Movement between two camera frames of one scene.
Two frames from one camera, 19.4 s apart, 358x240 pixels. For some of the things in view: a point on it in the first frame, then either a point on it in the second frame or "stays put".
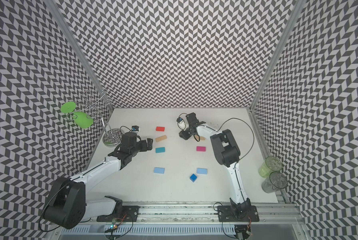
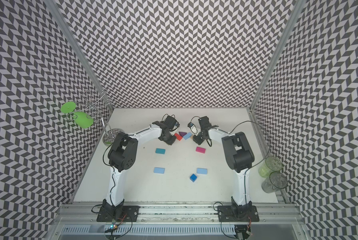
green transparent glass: (271, 164) stays put
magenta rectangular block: (201, 148) stays put
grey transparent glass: (276, 181) stays put
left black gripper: (144, 147) → (170, 142)
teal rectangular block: (160, 150) stays put
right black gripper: (184, 135) → (199, 142)
